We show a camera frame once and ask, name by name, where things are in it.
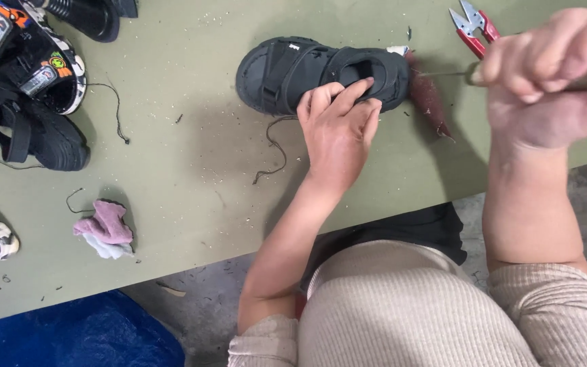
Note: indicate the person's left hand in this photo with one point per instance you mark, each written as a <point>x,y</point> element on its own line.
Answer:
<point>337,132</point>

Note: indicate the person's right hand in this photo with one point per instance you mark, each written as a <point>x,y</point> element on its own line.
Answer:
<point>548,112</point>

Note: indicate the person's right fingers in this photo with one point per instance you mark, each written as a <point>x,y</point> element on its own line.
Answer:
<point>538,56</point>

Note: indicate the dark red sandpaper strip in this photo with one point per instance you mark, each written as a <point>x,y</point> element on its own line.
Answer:
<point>428,97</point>

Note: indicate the small white scrap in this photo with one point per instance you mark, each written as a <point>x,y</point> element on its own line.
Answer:
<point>397,50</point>

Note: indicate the person's black garment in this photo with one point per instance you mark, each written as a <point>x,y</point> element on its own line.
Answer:
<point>400,224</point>

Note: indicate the long dark loose thread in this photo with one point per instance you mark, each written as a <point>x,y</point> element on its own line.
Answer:
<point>275,145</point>

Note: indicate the person's beige ribbed sweater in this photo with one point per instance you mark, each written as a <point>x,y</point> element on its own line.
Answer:
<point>400,316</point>

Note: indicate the dark thread with frayed end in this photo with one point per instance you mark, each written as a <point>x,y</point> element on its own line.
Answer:
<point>116,109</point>

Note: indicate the paper scrap on floor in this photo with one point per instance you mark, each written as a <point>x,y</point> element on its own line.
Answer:
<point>171,289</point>

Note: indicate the black shoe with ribbed part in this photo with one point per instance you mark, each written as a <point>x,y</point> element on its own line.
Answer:
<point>89,18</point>

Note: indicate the pink cloth rag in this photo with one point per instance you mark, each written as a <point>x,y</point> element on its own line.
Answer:
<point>107,224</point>

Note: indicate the white cloth rag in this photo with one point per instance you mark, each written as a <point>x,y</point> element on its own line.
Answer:
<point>107,250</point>

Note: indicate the short curled dark thread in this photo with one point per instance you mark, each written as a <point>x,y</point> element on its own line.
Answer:
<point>72,206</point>

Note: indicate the black sandal with cartoon print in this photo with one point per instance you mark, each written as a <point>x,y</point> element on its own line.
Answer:
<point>44,56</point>

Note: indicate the black chunky sandal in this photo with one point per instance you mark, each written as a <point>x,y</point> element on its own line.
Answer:
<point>49,137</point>

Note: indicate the thin thread under sandals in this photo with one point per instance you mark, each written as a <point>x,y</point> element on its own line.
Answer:
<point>3,164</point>

